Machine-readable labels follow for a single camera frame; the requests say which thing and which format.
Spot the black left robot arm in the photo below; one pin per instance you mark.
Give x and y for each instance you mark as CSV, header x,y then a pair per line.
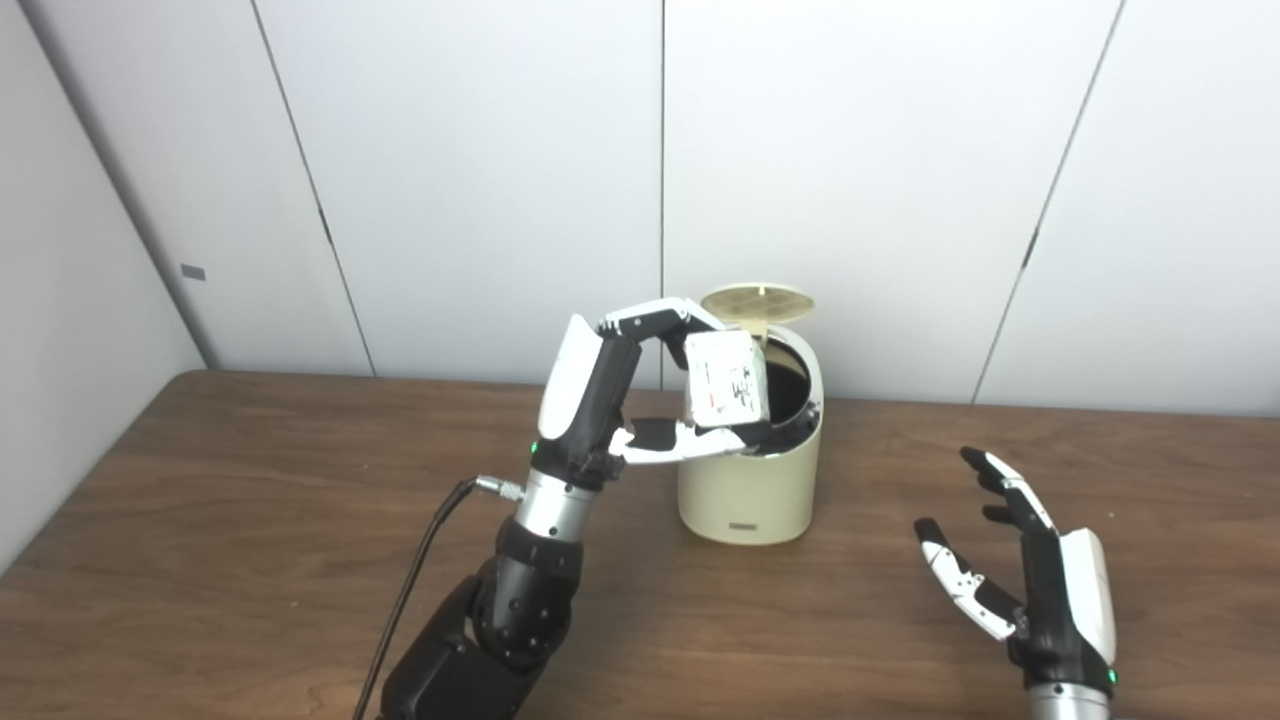
x,y
500,620

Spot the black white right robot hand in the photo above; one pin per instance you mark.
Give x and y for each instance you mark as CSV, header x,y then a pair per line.
x,y
1060,600

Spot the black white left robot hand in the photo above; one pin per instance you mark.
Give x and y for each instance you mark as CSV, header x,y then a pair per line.
x,y
585,400

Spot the white green milk carton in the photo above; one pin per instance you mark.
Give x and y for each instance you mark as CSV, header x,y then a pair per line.
x,y
725,380

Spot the cream round bin lid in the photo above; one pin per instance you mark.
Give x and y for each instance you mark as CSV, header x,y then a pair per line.
x,y
757,300

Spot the cream-colored desktop trash bin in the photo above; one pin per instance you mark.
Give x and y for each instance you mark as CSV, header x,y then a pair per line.
x,y
750,495

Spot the black bin liner bag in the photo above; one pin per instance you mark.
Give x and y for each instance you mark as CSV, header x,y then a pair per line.
x,y
800,425

